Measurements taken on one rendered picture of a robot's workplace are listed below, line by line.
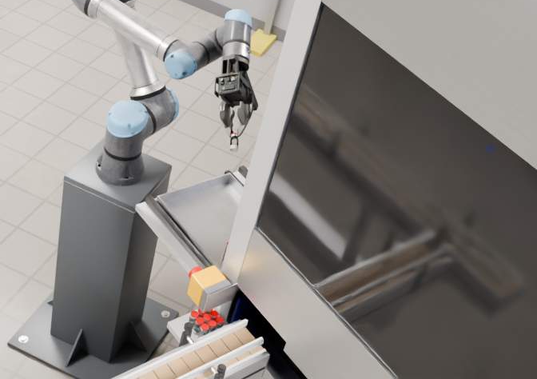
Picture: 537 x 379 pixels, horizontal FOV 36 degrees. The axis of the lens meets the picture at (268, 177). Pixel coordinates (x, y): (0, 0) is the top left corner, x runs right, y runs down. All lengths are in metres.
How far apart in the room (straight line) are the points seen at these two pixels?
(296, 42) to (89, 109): 2.64
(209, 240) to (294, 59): 0.82
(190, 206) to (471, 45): 1.26
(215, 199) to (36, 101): 1.91
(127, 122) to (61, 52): 2.16
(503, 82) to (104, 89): 3.21
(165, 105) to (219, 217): 0.41
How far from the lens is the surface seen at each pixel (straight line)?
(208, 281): 1.98
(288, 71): 1.64
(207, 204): 2.40
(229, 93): 2.13
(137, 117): 2.45
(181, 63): 2.19
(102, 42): 4.69
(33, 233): 3.49
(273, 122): 1.71
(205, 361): 1.96
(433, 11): 1.37
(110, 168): 2.53
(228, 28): 2.25
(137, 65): 2.52
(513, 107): 1.30
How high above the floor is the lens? 2.48
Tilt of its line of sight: 39 degrees down
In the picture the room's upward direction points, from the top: 17 degrees clockwise
